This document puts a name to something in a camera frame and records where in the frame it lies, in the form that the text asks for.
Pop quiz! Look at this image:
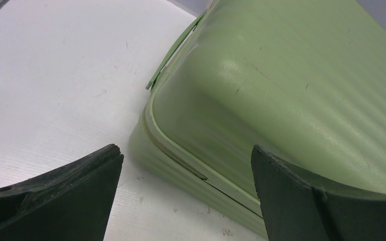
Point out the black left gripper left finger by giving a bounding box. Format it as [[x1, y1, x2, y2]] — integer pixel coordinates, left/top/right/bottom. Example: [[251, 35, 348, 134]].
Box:
[[0, 144, 124, 240]]

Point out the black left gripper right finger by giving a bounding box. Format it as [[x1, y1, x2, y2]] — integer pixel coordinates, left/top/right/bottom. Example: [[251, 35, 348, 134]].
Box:
[[251, 145, 386, 240]]

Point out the green suitcase with blue lining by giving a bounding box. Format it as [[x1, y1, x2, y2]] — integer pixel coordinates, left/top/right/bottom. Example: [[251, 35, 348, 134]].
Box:
[[129, 1, 386, 238]]

